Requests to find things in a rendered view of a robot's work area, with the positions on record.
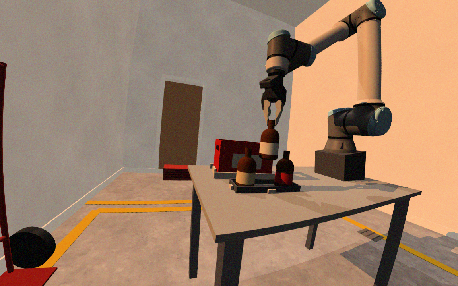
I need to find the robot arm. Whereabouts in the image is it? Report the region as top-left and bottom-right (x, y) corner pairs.
(265, 0), (392, 153)

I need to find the brown bottle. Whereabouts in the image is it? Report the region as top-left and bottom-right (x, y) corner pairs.
(236, 148), (256, 186)
(274, 151), (294, 186)
(259, 120), (280, 160)

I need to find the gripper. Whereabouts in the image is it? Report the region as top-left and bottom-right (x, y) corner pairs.
(261, 69), (287, 126)

